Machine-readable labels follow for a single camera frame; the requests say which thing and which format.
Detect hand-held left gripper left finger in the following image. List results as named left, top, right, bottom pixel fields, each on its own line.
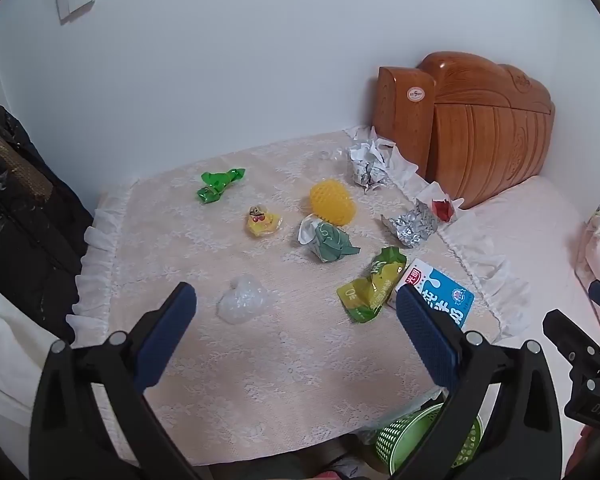
left=29, top=282, right=211, bottom=480

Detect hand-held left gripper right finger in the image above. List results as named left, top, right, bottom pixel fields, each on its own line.
left=390, top=284, right=563, bottom=480

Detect green plastic basket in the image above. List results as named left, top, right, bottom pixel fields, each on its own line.
left=375, top=402, right=483, bottom=476

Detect red and silver foil wrapper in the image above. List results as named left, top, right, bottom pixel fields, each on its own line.
left=381, top=195, right=458, bottom=250

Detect person's right forearm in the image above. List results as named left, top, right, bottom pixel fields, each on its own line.
left=562, top=422, right=600, bottom=480

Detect blue and white milk carton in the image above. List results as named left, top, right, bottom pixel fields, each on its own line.
left=390, top=258, right=476, bottom=333

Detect yellow green snack bag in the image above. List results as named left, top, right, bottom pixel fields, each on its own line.
left=336, top=246, right=408, bottom=323

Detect crumpled clear plastic wrap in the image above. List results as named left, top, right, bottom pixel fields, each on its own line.
left=216, top=274, right=275, bottom=325

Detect bed with white duvet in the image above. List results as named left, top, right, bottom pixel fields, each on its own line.
left=445, top=175, right=600, bottom=461

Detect green and white crumpled wrapper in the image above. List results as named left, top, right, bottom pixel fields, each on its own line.
left=298, top=214, right=361, bottom=263

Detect yellow cartoon wrapper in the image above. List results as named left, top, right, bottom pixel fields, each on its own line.
left=245, top=205, right=283, bottom=236

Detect green candy wrapper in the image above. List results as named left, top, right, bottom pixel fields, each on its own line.
left=196, top=167, right=246, bottom=205

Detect yellow foam fruit net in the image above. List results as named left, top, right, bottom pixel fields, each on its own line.
left=310, top=178, right=357, bottom=226

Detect white cloth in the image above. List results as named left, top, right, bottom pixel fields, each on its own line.
left=0, top=275, right=131, bottom=461

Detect person's grey pants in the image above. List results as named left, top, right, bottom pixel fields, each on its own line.
left=200, top=435, right=381, bottom=480

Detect black jacket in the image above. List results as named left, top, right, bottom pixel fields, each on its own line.
left=0, top=25, right=93, bottom=341

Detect wooden bed headboard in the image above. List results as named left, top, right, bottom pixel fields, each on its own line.
left=371, top=51, right=556, bottom=210

